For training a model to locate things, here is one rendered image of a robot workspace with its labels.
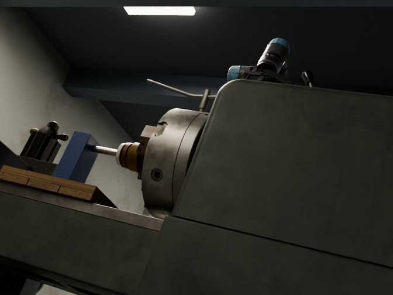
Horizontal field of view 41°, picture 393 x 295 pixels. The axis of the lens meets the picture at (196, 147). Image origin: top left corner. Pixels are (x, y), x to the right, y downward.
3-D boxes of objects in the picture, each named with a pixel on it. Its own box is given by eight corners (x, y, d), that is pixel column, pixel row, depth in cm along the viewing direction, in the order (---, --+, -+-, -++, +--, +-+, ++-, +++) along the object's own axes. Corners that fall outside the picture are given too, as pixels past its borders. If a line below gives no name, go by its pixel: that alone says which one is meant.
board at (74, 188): (141, 249, 157) (147, 237, 158) (89, 200, 127) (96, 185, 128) (61, 227, 168) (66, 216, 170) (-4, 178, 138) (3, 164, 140)
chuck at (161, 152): (198, 237, 153) (227, 141, 163) (159, 205, 126) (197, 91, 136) (171, 231, 156) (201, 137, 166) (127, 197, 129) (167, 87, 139)
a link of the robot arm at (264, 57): (282, 74, 173) (281, 52, 167) (278, 82, 170) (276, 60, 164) (260, 71, 175) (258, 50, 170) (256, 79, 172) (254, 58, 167)
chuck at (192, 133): (209, 240, 152) (238, 143, 161) (172, 208, 124) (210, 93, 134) (198, 237, 153) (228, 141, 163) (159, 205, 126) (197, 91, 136)
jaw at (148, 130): (179, 151, 146) (169, 123, 137) (172, 165, 143) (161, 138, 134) (145, 145, 150) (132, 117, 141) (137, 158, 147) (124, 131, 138)
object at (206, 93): (202, 127, 150) (213, 92, 154) (198, 124, 149) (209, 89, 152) (195, 127, 151) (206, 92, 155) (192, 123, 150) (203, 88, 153)
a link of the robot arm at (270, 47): (292, 57, 180) (290, 35, 175) (283, 75, 173) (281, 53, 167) (271, 57, 183) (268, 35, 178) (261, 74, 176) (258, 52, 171)
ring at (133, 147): (164, 154, 155) (137, 149, 159) (153, 138, 148) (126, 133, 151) (152, 181, 152) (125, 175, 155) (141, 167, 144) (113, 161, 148)
